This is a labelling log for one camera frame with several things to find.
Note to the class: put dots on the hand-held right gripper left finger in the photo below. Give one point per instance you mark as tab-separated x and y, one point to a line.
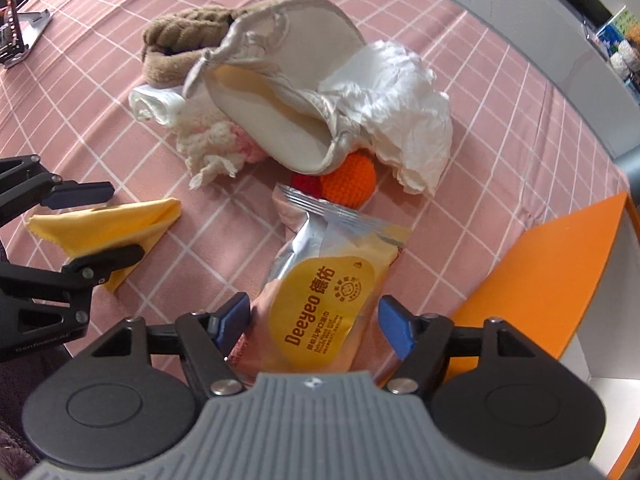
235	316

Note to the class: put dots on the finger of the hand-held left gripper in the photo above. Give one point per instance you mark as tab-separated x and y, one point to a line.
80	195
107	257

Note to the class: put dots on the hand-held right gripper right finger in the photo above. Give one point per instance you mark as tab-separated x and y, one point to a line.
395	325

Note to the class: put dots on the yellow cloth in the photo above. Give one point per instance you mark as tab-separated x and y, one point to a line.
125	220

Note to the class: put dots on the yellow label wet wipes packet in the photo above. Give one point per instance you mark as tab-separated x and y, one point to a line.
320	305

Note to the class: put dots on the rolled white plastic bag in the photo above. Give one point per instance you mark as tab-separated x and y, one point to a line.
150	105

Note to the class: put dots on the purple fuzzy cloth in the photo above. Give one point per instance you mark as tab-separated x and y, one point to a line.
10	440

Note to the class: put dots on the white pink knitted cloth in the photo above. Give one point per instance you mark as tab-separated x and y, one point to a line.
210	135

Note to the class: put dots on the red crochet ball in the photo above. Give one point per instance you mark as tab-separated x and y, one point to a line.
307	186

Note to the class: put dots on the orange crochet ball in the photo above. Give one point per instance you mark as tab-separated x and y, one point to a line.
352	180

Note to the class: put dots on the brown plush towel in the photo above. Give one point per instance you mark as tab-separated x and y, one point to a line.
175	67

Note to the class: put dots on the orange bin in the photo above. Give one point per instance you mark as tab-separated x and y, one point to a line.
545	270

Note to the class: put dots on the silver phone stand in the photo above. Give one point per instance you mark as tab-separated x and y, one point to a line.
35	27

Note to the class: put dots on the pink checked tablecloth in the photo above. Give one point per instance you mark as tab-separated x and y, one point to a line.
500	135

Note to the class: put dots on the crumpled white plastic bag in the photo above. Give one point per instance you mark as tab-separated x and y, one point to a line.
400	100

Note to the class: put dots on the colourful plush toys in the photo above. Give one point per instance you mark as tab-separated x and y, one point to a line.
620	45

